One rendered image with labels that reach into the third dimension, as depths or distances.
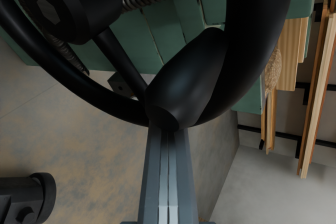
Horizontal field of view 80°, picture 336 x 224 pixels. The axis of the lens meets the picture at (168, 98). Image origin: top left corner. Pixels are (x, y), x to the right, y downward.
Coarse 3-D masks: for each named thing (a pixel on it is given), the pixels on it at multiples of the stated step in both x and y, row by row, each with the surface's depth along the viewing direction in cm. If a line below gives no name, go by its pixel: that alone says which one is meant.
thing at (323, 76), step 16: (320, 16) 188; (320, 32) 188; (320, 48) 196; (320, 64) 198; (320, 80) 207; (272, 96) 258; (304, 96) 248; (320, 96) 225; (272, 112) 272; (320, 112) 236; (240, 128) 371; (256, 128) 356; (272, 128) 294; (304, 128) 254; (272, 144) 322; (304, 144) 269; (320, 144) 305; (304, 160) 276; (304, 176) 305
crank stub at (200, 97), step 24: (192, 48) 9; (216, 48) 9; (168, 72) 8; (192, 72) 8; (216, 72) 9; (144, 96) 8; (168, 96) 7; (192, 96) 7; (168, 120) 7; (192, 120) 8
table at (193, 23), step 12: (180, 0) 20; (192, 0) 20; (180, 12) 21; (192, 12) 20; (180, 24) 22; (192, 24) 21; (204, 24) 21; (192, 36) 22; (264, 84) 37; (252, 96) 37; (264, 96) 38; (240, 108) 40; (252, 108) 39
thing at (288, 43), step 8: (288, 24) 40; (296, 24) 39; (288, 32) 41; (296, 32) 40; (280, 40) 43; (288, 40) 42; (296, 40) 41; (280, 48) 44; (288, 48) 43; (296, 48) 42; (288, 56) 44; (296, 56) 43; (288, 64) 45; (296, 64) 45; (280, 72) 48; (288, 72) 47; (280, 80) 49; (288, 80) 48; (280, 88) 51; (288, 88) 50
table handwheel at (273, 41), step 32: (0, 0) 21; (32, 0) 14; (64, 0) 12; (96, 0) 14; (256, 0) 8; (288, 0) 9; (32, 32) 23; (64, 32) 15; (96, 32) 15; (256, 32) 9; (64, 64) 25; (128, 64) 18; (224, 64) 11; (256, 64) 11; (96, 96) 25; (224, 96) 13
